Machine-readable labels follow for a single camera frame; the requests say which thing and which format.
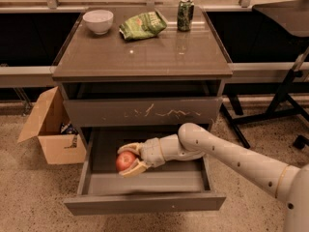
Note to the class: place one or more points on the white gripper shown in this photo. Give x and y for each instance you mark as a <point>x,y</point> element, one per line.
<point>151,153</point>

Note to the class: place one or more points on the red apple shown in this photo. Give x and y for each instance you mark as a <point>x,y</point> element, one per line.
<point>124,160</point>

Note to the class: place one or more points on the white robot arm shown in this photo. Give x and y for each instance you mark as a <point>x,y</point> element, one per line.
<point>286,183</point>

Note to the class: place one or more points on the open grey middle drawer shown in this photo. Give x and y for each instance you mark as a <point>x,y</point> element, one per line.
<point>176,186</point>

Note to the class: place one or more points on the scratched grey top drawer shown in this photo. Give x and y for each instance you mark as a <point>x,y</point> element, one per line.
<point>142,112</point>

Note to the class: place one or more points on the grey drawer cabinet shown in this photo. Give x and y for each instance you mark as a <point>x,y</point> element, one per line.
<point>172,65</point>

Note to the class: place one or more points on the items inside cardboard box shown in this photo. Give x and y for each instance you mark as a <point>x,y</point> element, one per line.
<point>69,129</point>

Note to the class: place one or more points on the open cardboard box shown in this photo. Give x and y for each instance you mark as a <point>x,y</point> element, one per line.
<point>44,122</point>

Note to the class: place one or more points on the green chip bag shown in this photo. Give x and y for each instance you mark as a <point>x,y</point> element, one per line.
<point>143,26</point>

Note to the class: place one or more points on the white ceramic bowl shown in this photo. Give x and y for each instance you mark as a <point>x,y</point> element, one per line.
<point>98,21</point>

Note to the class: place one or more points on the green soda can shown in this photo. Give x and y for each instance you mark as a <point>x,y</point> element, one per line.
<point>185,15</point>

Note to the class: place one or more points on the black office chair base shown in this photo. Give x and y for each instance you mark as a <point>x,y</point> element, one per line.
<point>300,142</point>

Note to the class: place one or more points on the black folding table stand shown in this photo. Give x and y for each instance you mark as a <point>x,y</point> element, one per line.
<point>293,18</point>

